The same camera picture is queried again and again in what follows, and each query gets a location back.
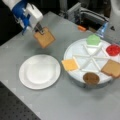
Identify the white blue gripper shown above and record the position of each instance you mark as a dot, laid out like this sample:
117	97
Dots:
27	15

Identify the yellow cheese slice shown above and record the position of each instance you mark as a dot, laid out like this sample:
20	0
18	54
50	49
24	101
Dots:
69	64

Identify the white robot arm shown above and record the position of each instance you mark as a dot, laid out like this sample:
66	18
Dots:
11	3

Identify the green lettuce leaf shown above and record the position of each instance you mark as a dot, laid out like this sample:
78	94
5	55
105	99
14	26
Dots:
93	40

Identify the brown toast slice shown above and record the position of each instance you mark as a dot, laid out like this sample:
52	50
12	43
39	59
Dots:
44	39
111	68

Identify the red tomato slice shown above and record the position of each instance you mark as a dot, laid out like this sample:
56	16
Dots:
113	50

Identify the orange block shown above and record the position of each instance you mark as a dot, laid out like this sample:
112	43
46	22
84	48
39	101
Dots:
81	28

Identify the white paper plate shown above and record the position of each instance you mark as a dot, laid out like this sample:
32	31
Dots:
39	71

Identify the brown meat patty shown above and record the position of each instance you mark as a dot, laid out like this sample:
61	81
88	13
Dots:
91	78

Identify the white sectioned round tray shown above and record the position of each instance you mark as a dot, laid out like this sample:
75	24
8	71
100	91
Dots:
89	58

